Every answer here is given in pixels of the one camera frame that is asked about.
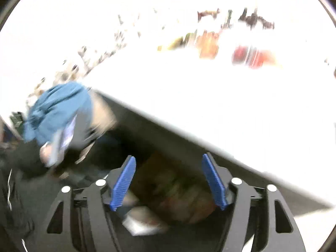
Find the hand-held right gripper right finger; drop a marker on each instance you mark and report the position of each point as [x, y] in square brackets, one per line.
[214, 181]

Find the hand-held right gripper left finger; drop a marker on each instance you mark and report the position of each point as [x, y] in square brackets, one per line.
[123, 183]

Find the brown trash bin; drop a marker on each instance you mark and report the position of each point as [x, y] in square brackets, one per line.
[170, 189]

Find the dark bottle with red label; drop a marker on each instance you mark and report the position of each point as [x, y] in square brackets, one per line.
[252, 56]

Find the yellow fruit peel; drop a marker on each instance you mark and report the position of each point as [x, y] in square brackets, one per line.
[178, 42]

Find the white paper scrap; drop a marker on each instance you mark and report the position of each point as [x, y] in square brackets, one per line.
[141, 223]

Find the dark cloth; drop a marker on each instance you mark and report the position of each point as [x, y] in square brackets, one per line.
[21, 215]

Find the orange packet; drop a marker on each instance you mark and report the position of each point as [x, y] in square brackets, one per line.
[207, 44]

